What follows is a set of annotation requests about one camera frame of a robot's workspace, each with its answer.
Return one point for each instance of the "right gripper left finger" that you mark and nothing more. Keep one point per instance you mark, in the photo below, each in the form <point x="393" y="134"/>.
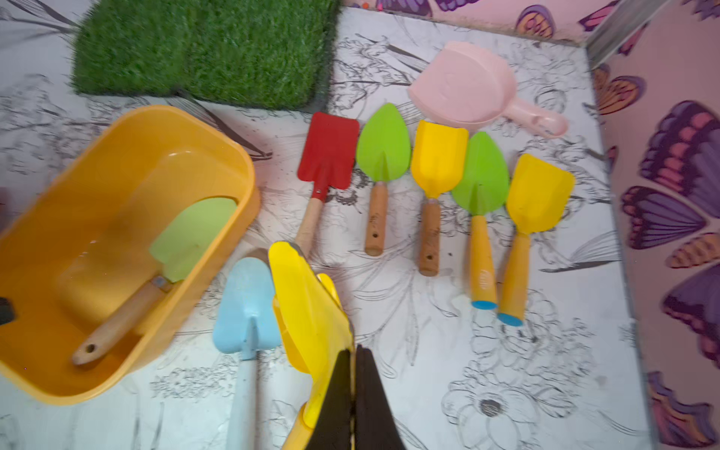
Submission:
<point x="333" y="429"/>

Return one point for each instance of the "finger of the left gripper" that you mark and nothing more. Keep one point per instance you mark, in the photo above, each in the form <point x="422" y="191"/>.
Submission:
<point x="7" y="311"/>

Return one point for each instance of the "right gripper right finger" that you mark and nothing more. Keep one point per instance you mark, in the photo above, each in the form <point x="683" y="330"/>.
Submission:
<point x="375" y="427"/>

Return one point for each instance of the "yellow plastic storage box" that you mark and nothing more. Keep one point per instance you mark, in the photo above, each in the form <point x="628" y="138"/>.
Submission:
<point x="82" y="250"/>

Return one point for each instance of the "blue trowel white handle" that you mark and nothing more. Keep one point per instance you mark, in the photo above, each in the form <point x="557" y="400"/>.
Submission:
<point x="245" y="325"/>

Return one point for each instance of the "light green spade wooden handle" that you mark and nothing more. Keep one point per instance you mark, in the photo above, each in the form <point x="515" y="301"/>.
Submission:
<point x="177" y="249"/>

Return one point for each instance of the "green trowel yellow handle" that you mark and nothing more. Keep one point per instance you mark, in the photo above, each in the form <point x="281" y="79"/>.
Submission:
<point x="482" y="189"/>

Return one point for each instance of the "red shovel wooden handle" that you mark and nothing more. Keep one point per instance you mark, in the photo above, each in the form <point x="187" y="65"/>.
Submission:
<point x="327" y="161"/>

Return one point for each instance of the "green trowel wooden handle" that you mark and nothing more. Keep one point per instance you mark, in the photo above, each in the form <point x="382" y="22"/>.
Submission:
<point x="383" y="154"/>

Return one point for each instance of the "yellow shovel wooden handle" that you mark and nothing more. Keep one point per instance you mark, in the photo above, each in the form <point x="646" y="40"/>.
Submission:
<point x="437" y="167"/>

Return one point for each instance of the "pink plastic dustpan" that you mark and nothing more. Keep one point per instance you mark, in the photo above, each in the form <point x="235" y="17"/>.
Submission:
<point x="469" y="87"/>

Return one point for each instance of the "artificial grass mat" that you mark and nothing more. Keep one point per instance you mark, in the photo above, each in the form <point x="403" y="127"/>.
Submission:
<point x="273" y="55"/>

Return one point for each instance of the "aluminium frame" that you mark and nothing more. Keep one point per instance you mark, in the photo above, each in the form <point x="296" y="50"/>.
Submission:
<point x="625" y="20"/>

